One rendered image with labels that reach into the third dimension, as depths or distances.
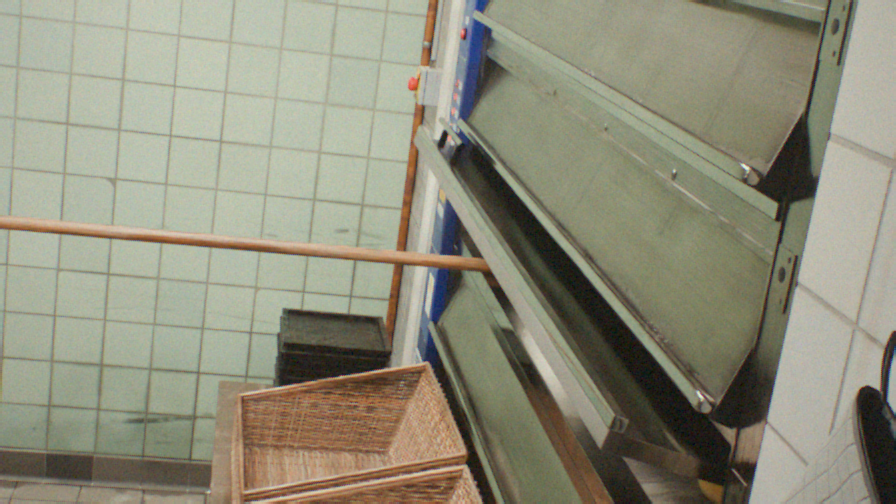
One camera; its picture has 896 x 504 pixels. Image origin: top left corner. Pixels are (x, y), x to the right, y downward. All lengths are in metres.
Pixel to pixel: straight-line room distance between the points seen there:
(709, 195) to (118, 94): 2.68
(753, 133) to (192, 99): 2.75
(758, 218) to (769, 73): 0.17
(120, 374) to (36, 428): 0.32
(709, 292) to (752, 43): 0.30
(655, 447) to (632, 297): 0.37
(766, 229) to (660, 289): 0.30
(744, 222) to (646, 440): 0.27
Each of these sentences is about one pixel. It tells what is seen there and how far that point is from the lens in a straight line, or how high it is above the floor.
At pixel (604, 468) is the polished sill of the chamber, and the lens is 1.97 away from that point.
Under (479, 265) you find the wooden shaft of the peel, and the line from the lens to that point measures 2.88.
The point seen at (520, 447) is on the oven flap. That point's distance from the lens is 2.42.
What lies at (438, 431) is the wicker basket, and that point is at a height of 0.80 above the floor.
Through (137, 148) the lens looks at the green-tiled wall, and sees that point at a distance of 4.05.
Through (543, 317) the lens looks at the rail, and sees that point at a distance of 1.75.
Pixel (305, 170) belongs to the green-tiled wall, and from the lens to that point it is 4.05.
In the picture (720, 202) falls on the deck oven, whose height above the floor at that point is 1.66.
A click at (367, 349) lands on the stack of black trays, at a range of 3.33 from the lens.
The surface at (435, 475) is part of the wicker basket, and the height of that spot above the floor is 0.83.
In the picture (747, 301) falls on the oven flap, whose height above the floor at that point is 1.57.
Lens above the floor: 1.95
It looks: 15 degrees down
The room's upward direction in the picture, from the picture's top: 8 degrees clockwise
